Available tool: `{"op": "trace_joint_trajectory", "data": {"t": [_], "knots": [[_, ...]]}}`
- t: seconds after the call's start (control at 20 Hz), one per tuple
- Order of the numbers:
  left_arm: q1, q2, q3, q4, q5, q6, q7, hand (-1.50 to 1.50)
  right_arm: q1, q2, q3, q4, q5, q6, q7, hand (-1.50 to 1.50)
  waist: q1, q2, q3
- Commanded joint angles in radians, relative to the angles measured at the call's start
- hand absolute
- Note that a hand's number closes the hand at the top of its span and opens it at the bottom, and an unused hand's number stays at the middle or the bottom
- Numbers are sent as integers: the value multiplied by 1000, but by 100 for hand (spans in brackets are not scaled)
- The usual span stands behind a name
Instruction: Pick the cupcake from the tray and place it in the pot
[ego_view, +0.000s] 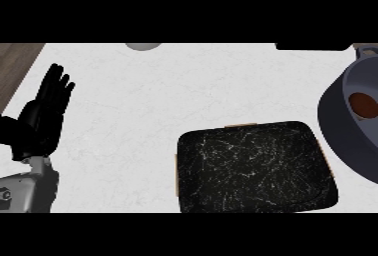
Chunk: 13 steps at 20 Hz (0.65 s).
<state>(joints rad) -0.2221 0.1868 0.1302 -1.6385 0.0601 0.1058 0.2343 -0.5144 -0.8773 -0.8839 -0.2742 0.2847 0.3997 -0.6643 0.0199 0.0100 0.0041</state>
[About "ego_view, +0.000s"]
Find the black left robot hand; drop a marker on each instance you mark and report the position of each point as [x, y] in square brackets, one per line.
[42, 113]

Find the black marbled square tray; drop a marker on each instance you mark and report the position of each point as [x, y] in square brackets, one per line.
[256, 168]

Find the dark grey pot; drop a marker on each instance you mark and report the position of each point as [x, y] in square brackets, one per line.
[352, 116]

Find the brown cupcake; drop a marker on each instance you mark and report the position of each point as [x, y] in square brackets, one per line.
[364, 105]

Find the pale grey round object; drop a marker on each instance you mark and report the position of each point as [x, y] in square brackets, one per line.
[142, 46]

